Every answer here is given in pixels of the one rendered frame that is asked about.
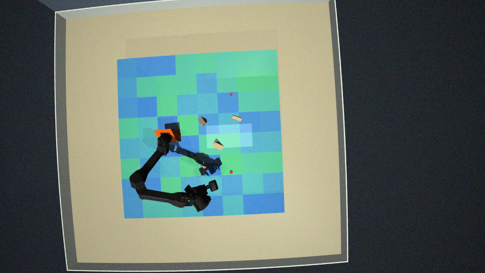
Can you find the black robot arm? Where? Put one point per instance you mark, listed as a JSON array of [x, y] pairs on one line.
[[192, 195]]

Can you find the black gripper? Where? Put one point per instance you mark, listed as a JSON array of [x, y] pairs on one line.
[[212, 185]]

